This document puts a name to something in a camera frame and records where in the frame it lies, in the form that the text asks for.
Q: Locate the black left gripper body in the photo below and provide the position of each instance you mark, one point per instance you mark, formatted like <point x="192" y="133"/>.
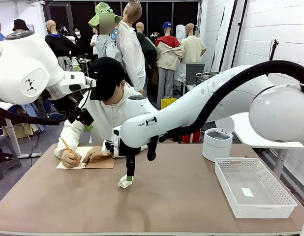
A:
<point x="84" y="117"/>

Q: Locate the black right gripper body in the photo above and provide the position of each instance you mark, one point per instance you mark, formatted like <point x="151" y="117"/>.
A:
<point x="128" y="152"/>

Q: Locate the spiral notebook brown cover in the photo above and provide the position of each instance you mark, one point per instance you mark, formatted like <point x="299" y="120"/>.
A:
<point x="102" y="163"/>

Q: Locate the yellow pencil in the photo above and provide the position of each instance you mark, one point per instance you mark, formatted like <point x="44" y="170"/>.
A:
<point x="66" y="145"/>

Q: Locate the person's right forearm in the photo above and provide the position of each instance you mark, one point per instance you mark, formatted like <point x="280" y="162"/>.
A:
<point x="68" y="137"/>

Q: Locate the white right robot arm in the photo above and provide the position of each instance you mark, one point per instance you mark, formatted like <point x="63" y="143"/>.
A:
<point x="171" y="118"/>

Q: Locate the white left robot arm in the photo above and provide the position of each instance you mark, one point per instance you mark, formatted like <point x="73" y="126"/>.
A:
<point x="24" y="68"/>

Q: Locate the person's left hand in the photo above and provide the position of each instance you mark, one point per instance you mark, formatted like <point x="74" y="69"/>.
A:
<point x="95" y="153"/>

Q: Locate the person's right hand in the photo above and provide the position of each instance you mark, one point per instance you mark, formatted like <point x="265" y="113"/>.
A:
<point x="69" y="159"/>

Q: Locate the person in white hoodie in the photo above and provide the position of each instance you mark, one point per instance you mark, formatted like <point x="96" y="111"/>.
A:
<point x="107" y="118"/>

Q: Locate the black baseball cap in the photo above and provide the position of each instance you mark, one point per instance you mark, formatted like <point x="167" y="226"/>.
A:
<point x="107" y="71"/>

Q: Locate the yellow recycling bin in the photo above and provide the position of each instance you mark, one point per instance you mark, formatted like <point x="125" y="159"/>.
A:
<point x="168" y="103"/>

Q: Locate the red recycling bin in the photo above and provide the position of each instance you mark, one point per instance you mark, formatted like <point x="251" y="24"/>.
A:
<point x="191" y="136"/>

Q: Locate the cardboard box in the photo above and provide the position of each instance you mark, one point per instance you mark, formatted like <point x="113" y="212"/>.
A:
<point x="19" y="130"/>

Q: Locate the figure with green checked hat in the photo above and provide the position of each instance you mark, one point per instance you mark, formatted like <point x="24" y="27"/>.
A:
<point x="105" y="49"/>

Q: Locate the masked person in black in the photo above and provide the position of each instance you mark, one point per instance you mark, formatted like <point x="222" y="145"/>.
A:
<point x="80" y="41"/>

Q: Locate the mannequin in dark jacket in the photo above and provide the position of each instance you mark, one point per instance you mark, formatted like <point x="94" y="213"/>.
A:
<point x="58" y="45"/>

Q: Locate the tall mannequin in white shirt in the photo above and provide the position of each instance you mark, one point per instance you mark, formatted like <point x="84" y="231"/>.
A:
<point x="128" y="49"/>

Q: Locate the grey plastic stool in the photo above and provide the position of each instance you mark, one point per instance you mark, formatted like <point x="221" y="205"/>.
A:
<point x="4" y="147"/>

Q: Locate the white trash bin with lid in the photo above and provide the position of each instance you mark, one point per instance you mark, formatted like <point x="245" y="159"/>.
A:
<point x="216" y="147"/>

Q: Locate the mannequin in dark green hoodie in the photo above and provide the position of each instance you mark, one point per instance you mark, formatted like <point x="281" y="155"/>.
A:
<point x="148" y="49"/>

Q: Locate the grey cabinet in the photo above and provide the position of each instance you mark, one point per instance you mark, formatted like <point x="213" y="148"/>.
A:
<point x="195" y="73"/>

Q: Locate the mannequin in red beige jacket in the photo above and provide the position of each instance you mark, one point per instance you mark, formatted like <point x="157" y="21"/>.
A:
<point x="168" y="54"/>

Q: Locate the stacked metal trays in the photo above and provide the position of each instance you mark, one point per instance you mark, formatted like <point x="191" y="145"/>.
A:
<point x="206" y="76"/>

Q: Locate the mannequin with black bucket hat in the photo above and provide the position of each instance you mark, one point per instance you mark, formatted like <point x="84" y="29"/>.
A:
<point x="20" y="24"/>

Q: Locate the white side table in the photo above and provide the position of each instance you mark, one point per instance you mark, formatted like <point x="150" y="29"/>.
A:
<point x="245" y="137"/>

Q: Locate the small white basket label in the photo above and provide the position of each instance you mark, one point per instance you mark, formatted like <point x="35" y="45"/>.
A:
<point x="247" y="192"/>

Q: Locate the mannequin in cream shirt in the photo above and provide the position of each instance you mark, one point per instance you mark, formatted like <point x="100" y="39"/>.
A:
<point x="192" y="50"/>

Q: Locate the white perforated plastic basket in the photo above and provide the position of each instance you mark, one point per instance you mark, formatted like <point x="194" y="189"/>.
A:
<point x="265" y="209"/>

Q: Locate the black tripod stand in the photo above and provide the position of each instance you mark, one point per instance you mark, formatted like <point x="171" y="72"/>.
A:
<point x="273" y="50"/>

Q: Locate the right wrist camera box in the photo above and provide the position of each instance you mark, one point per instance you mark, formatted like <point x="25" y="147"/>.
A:
<point x="110" y="147"/>

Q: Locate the white desk frame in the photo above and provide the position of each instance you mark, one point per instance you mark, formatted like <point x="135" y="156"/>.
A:
<point x="13" y="137"/>

